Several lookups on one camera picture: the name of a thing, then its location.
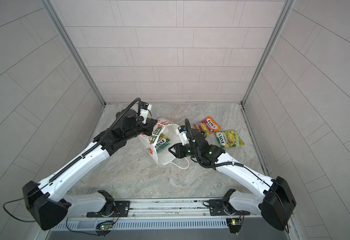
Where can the white floral paper bag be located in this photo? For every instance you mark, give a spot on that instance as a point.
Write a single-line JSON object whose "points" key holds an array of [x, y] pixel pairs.
{"points": [[165, 134]]}

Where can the circuit board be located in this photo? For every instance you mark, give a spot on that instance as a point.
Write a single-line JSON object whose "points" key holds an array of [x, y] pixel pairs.
{"points": [[104, 226], [234, 225]]}

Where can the right circuit board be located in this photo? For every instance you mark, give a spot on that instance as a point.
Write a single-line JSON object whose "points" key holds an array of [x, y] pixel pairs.
{"points": [[234, 225]]}

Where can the yellow-green Fox's candy packet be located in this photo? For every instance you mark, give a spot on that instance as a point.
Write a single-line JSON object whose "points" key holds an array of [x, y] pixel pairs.
{"points": [[229, 139]]}

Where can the aluminium right corner post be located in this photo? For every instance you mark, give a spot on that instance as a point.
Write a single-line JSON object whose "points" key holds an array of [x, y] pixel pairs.
{"points": [[270, 44]]}

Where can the left circuit board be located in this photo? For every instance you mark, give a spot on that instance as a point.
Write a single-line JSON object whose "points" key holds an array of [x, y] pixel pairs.
{"points": [[104, 226]]}

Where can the orange Fox's candy packet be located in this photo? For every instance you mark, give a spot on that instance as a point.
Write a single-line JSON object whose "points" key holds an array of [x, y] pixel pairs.
{"points": [[208, 126]]}

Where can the aluminium corner post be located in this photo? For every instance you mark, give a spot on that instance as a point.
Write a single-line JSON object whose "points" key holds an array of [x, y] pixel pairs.
{"points": [[270, 44], [52, 14]]}

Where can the green Fox's candy packet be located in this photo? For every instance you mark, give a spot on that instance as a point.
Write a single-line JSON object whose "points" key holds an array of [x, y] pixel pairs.
{"points": [[162, 143]]}

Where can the aluminium left corner post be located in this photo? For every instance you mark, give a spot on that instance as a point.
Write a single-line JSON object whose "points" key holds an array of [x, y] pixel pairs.
{"points": [[52, 14]]}

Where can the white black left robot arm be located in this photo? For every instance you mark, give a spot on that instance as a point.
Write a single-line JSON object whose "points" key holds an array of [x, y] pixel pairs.
{"points": [[47, 201]]}

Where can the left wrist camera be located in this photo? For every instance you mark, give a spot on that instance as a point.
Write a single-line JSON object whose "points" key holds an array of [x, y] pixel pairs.
{"points": [[144, 110]]}

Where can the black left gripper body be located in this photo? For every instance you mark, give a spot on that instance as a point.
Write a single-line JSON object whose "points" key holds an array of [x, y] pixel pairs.
{"points": [[138, 129]]}

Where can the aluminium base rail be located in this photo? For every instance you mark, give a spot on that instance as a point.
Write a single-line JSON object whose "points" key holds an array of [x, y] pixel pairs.
{"points": [[169, 208]]}

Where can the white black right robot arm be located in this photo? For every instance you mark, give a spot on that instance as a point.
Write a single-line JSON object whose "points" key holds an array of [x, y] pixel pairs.
{"points": [[258, 184]]}

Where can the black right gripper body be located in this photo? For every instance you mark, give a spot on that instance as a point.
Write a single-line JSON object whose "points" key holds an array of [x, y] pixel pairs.
{"points": [[187, 150]]}

